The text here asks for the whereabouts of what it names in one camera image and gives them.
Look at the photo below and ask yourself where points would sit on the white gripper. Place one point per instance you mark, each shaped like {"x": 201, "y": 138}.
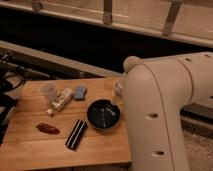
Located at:
{"x": 118, "y": 89}

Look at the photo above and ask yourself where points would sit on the dark ceramic bowl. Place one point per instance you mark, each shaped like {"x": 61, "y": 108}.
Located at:
{"x": 102, "y": 114}

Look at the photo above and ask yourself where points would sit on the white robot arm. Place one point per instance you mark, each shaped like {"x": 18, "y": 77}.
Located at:
{"x": 153, "y": 92}

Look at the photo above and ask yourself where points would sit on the blue sponge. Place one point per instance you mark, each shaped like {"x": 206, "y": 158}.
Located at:
{"x": 80, "y": 93}

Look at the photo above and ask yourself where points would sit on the white tube bottle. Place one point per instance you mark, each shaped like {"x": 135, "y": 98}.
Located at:
{"x": 60, "y": 102}

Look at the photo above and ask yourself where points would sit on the clear plastic cup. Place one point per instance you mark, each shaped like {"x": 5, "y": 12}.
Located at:
{"x": 49, "y": 91}

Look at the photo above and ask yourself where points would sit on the metal railing frame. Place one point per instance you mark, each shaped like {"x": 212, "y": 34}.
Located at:
{"x": 188, "y": 21}

